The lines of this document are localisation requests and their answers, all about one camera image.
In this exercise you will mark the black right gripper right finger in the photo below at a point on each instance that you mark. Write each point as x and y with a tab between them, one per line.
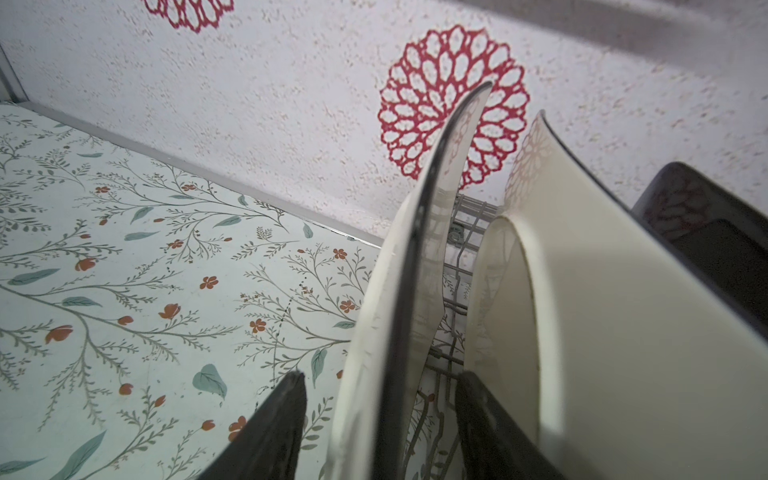
493	445

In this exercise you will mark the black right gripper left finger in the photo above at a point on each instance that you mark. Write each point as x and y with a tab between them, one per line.
269	444

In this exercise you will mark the white square plate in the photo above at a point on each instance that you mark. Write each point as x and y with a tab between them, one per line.
612	357
401	310

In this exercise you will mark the floral table mat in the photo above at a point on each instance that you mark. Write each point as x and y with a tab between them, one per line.
147	312

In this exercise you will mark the grey wire dish rack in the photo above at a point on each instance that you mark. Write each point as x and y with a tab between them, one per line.
432	449

